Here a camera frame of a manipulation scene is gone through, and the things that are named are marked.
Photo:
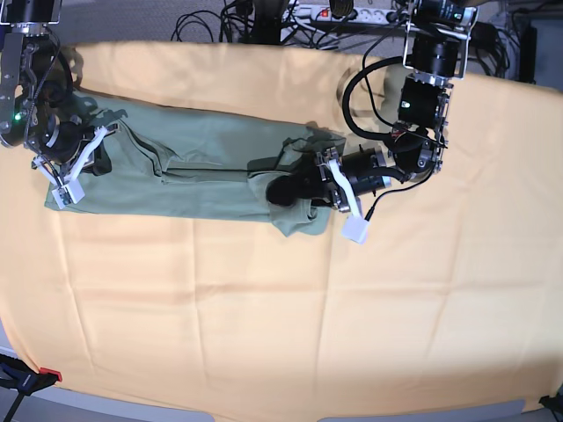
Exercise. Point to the robot arm image left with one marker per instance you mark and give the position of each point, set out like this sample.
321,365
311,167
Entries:
37,87

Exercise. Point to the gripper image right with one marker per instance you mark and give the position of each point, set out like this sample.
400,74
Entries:
310,178

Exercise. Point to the yellow table cloth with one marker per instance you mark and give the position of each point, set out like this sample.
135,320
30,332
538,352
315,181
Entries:
454,300

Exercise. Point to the black power adapter brick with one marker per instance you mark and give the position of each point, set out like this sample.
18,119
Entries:
484,36

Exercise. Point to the black table leg post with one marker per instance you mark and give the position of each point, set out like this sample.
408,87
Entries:
266,29

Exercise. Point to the black box right background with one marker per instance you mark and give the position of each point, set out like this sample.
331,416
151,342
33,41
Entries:
528,52

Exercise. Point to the black clamp right corner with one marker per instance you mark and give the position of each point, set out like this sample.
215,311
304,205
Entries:
554,404

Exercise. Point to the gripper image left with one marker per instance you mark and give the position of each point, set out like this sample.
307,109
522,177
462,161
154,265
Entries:
63,142

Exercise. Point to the green T-shirt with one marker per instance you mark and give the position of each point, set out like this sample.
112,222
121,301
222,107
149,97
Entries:
187,163

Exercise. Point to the white power strip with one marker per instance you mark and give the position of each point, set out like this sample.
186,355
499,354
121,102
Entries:
321,16

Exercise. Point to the blue red clamp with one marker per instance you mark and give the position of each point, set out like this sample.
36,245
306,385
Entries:
25,381

